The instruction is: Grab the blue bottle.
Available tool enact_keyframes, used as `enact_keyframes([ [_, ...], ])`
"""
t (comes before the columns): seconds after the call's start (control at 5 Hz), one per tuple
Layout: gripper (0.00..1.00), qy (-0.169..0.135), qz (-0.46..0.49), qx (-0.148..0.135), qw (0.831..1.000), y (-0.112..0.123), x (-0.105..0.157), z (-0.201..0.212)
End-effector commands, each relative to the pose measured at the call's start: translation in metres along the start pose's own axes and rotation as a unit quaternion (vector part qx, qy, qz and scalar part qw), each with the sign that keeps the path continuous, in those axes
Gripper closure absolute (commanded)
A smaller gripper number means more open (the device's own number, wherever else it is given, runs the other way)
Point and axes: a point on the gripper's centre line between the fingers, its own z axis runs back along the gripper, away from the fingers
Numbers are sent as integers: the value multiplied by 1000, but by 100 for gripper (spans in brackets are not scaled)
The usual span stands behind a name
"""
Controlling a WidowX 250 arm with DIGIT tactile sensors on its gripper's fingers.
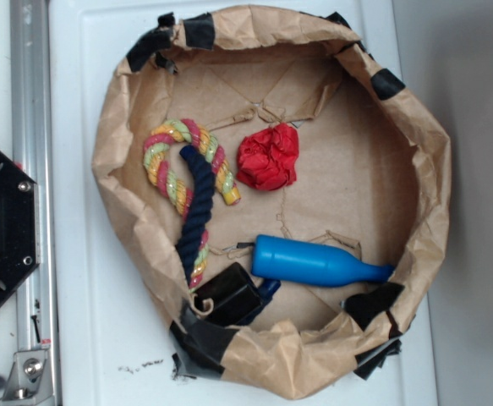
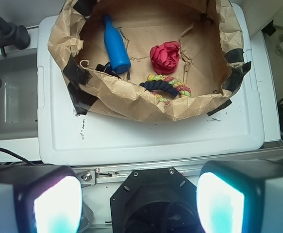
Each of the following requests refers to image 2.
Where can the multicolour braided rope toy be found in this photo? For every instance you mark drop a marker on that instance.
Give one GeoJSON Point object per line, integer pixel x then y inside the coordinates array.
{"type": "Point", "coordinates": [157, 84]}

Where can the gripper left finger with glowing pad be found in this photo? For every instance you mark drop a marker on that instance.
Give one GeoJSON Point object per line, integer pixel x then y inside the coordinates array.
{"type": "Point", "coordinates": [39, 199]}

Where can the blue plastic bottle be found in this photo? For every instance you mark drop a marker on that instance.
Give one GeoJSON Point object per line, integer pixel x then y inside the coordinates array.
{"type": "Point", "coordinates": [116, 50]}

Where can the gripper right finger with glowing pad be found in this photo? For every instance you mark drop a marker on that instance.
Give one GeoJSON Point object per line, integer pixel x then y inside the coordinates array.
{"type": "Point", "coordinates": [244, 196]}

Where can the white plastic bin lid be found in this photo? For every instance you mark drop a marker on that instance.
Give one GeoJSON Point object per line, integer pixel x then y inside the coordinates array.
{"type": "Point", "coordinates": [69, 138]}

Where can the crumpled brown paper bag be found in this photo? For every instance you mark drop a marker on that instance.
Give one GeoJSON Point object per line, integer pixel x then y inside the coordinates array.
{"type": "Point", "coordinates": [211, 55]}

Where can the black binder clip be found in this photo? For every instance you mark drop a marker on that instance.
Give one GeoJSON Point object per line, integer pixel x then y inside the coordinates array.
{"type": "Point", "coordinates": [106, 69]}

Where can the black sink faucet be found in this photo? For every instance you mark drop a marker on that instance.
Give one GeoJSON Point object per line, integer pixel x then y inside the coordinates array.
{"type": "Point", "coordinates": [13, 35]}

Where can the aluminium frame rail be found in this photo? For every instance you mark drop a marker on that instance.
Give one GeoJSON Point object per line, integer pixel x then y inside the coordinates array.
{"type": "Point", "coordinates": [92, 175]}

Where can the crumpled red paper ball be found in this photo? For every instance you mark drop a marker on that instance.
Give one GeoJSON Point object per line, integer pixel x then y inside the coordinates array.
{"type": "Point", "coordinates": [165, 57]}

